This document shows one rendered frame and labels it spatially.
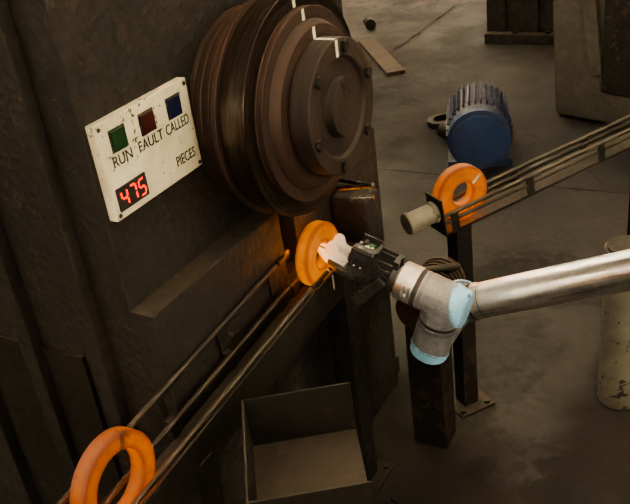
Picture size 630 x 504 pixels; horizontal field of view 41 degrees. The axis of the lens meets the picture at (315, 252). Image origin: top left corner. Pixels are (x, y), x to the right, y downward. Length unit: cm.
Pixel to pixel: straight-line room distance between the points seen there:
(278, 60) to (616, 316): 126
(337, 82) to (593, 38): 281
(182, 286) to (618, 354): 134
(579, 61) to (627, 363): 226
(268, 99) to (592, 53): 297
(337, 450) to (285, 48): 77
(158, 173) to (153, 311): 26
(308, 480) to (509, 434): 107
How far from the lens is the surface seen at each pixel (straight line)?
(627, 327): 248
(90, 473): 145
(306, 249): 191
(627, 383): 259
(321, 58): 165
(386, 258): 189
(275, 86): 163
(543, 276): 191
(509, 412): 262
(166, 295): 166
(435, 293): 185
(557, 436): 255
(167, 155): 163
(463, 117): 391
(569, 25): 448
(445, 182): 222
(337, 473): 159
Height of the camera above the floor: 169
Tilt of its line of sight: 29 degrees down
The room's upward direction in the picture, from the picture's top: 8 degrees counter-clockwise
